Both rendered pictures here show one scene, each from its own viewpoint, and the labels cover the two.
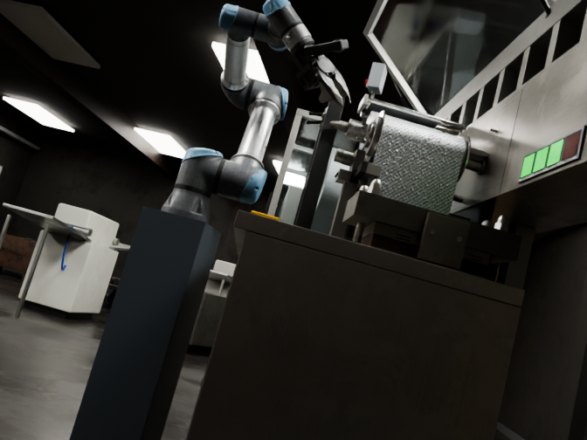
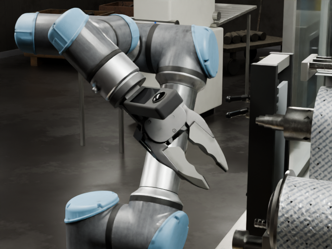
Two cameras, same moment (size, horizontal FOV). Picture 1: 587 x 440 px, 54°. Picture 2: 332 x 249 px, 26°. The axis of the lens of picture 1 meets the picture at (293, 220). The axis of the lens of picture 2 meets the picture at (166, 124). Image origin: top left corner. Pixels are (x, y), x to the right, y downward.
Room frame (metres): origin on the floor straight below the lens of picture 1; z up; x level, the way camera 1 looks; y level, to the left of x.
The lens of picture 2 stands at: (0.52, -0.43, 1.68)
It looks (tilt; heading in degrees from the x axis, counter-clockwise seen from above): 15 degrees down; 25
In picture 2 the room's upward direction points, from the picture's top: straight up
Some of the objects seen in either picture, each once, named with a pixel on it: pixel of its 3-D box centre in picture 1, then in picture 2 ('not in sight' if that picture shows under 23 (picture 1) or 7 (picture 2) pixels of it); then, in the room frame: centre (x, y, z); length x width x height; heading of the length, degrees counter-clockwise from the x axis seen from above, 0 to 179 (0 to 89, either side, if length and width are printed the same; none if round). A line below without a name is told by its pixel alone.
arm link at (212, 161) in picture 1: (201, 170); (95, 224); (1.79, 0.32, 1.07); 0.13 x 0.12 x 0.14; 93
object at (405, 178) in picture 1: (410, 190); not in sight; (1.52, -0.28, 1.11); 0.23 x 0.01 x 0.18; 93
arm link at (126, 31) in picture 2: (274, 31); (102, 37); (1.64, 0.20, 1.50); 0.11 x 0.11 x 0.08; 3
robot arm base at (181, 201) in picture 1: (188, 204); not in sight; (1.79, 0.33, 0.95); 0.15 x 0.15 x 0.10
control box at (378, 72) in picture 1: (375, 78); not in sight; (2.13, -0.16, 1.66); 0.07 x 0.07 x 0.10; 72
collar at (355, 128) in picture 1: (356, 130); (302, 124); (1.82, -0.12, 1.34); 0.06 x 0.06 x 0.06; 3
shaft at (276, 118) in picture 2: (338, 125); (271, 121); (1.82, -0.06, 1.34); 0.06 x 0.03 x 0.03; 93
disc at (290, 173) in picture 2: (375, 136); (285, 215); (1.57, -0.16, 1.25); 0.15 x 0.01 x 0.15; 3
